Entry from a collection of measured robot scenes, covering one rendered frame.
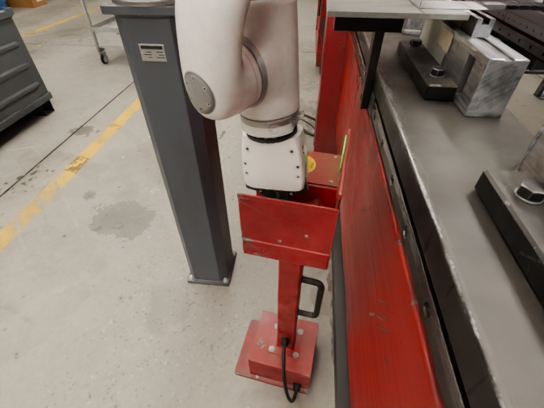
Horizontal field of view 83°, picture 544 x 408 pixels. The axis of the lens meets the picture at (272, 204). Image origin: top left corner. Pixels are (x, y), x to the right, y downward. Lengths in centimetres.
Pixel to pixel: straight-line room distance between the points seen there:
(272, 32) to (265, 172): 20
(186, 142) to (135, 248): 81
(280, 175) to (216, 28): 24
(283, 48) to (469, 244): 29
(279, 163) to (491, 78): 37
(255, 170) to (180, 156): 47
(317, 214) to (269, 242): 12
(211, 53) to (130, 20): 51
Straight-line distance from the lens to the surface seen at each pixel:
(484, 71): 63
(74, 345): 141
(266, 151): 46
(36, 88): 307
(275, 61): 38
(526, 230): 38
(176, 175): 98
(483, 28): 74
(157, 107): 87
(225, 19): 31
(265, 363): 107
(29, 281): 170
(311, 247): 53
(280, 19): 38
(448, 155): 52
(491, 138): 60
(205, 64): 33
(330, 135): 188
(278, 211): 49
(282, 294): 81
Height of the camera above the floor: 112
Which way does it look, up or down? 42 degrees down
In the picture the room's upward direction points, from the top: straight up
